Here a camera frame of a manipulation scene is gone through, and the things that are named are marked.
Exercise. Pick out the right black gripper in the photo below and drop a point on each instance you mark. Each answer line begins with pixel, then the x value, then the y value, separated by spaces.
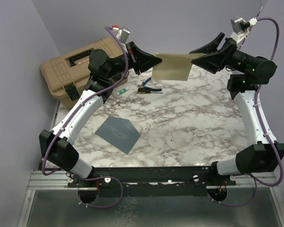
pixel 215 62

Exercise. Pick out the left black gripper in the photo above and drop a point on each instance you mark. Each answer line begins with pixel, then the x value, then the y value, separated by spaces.
pixel 144 61

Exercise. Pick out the cream paper letter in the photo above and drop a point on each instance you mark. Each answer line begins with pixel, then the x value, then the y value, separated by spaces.
pixel 174 66

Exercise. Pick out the green white glue stick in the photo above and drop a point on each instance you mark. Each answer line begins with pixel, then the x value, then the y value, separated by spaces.
pixel 122 91

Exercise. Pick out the grey paper envelope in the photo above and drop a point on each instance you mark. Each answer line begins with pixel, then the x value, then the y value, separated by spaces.
pixel 119 132

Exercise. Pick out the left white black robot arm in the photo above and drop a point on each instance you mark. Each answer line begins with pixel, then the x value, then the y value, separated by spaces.
pixel 57 145

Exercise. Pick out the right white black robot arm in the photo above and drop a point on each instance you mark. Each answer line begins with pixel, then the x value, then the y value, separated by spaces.
pixel 263 152

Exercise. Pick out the tan plastic toolbox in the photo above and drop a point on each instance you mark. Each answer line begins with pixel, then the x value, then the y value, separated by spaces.
pixel 67 75

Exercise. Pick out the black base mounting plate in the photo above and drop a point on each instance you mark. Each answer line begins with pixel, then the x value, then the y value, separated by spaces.
pixel 151 181

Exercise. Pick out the blue handled pliers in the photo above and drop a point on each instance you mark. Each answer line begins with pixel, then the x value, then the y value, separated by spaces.
pixel 145 82

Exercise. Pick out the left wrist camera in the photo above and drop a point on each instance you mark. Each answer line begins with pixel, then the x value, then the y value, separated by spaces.
pixel 122 33

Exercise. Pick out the aluminium frame rail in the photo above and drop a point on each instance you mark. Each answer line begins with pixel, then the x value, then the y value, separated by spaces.
pixel 59 181

